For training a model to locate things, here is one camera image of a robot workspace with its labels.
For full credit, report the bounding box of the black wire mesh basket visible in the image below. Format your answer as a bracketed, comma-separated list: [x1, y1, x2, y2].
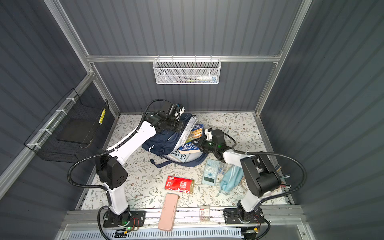
[24, 89, 109, 163]

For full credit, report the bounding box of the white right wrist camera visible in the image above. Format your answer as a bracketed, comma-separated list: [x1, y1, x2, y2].
[204, 129, 213, 141]

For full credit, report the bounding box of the red tissue packet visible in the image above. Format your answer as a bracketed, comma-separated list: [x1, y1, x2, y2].
[165, 176, 195, 194]

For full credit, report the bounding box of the teal calculator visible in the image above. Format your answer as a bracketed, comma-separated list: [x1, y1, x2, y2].
[202, 159, 221, 186]

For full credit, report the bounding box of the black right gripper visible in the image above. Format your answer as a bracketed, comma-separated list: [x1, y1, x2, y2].
[191, 136, 218, 154]

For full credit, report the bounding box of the small clear staples box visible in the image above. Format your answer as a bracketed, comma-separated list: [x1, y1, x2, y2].
[200, 206, 210, 222]

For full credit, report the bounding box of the light blue folded umbrella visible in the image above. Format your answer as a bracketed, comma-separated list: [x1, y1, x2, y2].
[220, 165, 244, 194]

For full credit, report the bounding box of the purple Treehouse book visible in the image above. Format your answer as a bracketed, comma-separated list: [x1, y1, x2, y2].
[166, 151, 193, 163]

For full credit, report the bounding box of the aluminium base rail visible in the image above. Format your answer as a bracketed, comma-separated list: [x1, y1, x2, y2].
[59, 205, 308, 231]

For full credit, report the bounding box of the navy blue student backpack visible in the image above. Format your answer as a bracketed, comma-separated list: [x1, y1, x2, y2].
[142, 113, 208, 168]

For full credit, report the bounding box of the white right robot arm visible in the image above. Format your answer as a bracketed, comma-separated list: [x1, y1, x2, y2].
[193, 129, 307, 223]

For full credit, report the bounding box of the white wire mesh basket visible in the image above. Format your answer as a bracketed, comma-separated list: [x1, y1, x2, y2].
[153, 58, 222, 85]

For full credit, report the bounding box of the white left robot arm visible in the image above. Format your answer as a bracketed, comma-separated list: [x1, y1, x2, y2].
[67, 99, 185, 226]

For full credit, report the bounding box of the blue Treehouse book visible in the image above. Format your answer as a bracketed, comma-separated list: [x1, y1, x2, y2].
[178, 124, 204, 155]

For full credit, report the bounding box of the pink pencil case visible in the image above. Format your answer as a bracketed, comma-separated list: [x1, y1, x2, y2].
[158, 194, 179, 232]

